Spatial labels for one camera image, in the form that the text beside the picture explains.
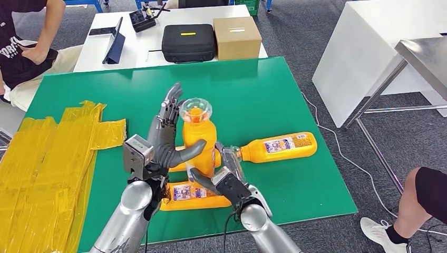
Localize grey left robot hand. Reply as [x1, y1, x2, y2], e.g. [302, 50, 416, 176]
[147, 82, 207, 172]

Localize stainless steel table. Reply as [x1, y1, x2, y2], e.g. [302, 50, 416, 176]
[344, 36, 447, 194]

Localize tablet in blue folio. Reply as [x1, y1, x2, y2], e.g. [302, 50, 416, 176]
[102, 16, 126, 65]

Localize person behind white desk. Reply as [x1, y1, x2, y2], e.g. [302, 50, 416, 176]
[164, 0, 228, 9]

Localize brown cardboard box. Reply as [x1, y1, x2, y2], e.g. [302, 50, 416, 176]
[213, 16, 263, 61]

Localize white block table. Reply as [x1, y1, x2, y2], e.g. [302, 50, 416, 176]
[312, 0, 447, 128]

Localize black carrying case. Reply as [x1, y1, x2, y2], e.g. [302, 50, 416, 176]
[161, 23, 217, 64]

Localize white floor cable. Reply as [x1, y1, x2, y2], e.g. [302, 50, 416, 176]
[300, 91, 447, 235]

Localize black right camera cable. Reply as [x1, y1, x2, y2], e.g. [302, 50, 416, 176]
[222, 204, 245, 253]

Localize black remote controller with antennas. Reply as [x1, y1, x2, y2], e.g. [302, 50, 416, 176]
[129, 3, 171, 33]

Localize white desk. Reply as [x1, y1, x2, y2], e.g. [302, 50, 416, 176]
[73, 5, 269, 73]

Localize seated person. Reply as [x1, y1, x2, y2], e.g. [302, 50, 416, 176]
[0, 0, 84, 112]

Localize green plastic crate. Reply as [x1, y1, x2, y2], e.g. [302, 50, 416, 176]
[235, 0, 260, 16]

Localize black floor cable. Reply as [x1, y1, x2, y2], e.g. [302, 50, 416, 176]
[424, 223, 447, 253]

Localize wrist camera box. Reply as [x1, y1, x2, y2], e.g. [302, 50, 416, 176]
[123, 134, 154, 180]
[211, 167, 252, 205]

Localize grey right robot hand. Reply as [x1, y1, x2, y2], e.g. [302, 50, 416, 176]
[189, 141, 250, 196]

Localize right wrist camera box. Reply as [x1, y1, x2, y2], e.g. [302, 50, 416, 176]
[211, 167, 252, 205]

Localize orange detergent bottle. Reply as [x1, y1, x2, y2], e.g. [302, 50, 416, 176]
[235, 132, 318, 164]
[160, 180, 232, 212]
[169, 147, 222, 173]
[179, 98, 218, 179]

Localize yellow plastic sheet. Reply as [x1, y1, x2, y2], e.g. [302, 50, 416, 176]
[0, 101, 127, 253]

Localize person with white shoe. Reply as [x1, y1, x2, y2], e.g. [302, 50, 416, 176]
[359, 166, 447, 253]

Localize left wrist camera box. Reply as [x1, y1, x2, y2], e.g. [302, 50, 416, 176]
[123, 134, 154, 180]

